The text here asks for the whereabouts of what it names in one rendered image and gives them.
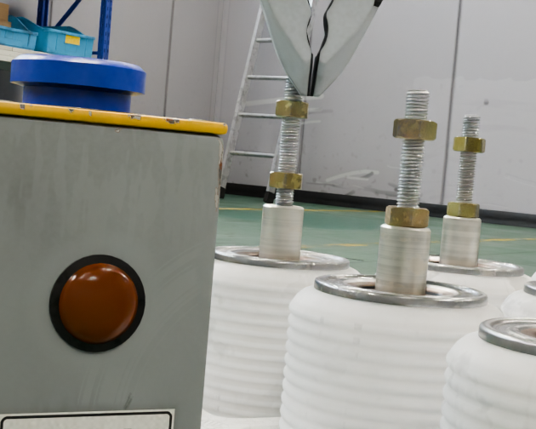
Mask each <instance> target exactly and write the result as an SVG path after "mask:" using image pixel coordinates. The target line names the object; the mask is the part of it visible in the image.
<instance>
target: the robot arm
mask: <svg viewBox="0 0 536 429"><path fill-rule="evenodd" d="M382 1H383V0H332V1H331V3H330V4H329V5H328V8H327V10H326V11H325V13H324V16H323V28H324V32H325V37H324V39H323V41H322V45H321V47H320V49H319V51H318V53H317V56H316V57H315V61H314V66H313V72H312V65H313V53H312V52H311V47H310V43H309V38H308V34H307V28H308V25H309V24H310V21H311V13H312V12H311V5H310V2H309V0H259V2H260V6H261V8H262V11H263V14H264V17H265V22H266V24H267V27H268V30H269V33H270V36H271V41H272V43H273V46H274V49H275V51H276V54H277V58H278V59H279V61H280V64H281V66H282V68H283V70H284V71H285V73H286V75H287V76H288V78H289V80H290V81H291V83H292V84H293V86H294V87H295V88H296V90H297V91H298V93H299V94H300V96H311V97H317V98H318V97H319V96H320V95H321V94H322V93H323V92H324V91H325V90H326V89H327V88H328V87H329V86H330V85H331V84H332V83H333V82H334V81H335V80H336V78H337V77H338V76H339V75H340V74H341V72H342V71H343V70H344V69H345V67H346V66H347V65H348V63H349V62H350V60H351V58H352V56H353V54H354V53H355V52H356V49H357V47H358V45H359V43H360V42H361V41H362V38H363V36H364V34H365V32H366V31H367V29H368V27H369V25H370V23H371V21H372V19H373V17H374V16H375V14H376V12H377V10H378V8H379V6H380V4H381V3H382ZM311 74H312V79H311ZM310 92H311V93H310Z"/></svg>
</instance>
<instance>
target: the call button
mask: <svg viewBox="0 0 536 429"><path fill-rule="evenodd" d="M145 81H146V72H145V71H143V70H142V69H141V68H140V67H139V66H137V65H134V64H129V63H125V62H120V61H114V60H102V59H95V58H89V57H80V56H70V55H59V54H20V55H18V56H17V57H15V58H14V59H12V60H11V72H10V82H11V83H15V84H18V85H20V86H22V87H24V88H23V100H22V103H29V104H40V105H51V106H70V107H81V108H89V109H99V110H107V111H115V112H130V107H131V97H133V96H139V95H144V94H145Z"/></svg>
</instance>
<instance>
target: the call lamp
mask: <svg viewBox="0 0 536 429"><path fill-rule="evenodd" d="M137 308H138V295H137V290H136V288H135V286H134V282H133V281H132V279H131V278H130V276H129V275H128V274H127V273H126V272H125V271H123V270H122V269H120V268H119V267H117V266H114V265H111V264H105V263H97V264H92V265H88V266H85V267H83V268H81V269H79V270H78V271H77V272H75V273H74V274H73V275H72V276H71V277H70V278H69V279H68V280H67V282H66V284H65V286H64V287H63V289H62V291H61V294H60V302H59V312H60V319H61V321H62V323H63V325H64V327H65V328H66V330H67V331H68V332H69V333H70V334H71V335H72V336H73V337H74V338H76V339H78V340H80V341H82V342H85V343H88V344H95V345H97V344H105V343H107V342H110V341H113V340H115V339H116V338H118V337H119V336H121V335H122V334H123V333H125V332H126V330H127V329H128V328H129V327H130V325H131V323H132V322H133V321H134V318H135V315H136V312H137Z"/></svg>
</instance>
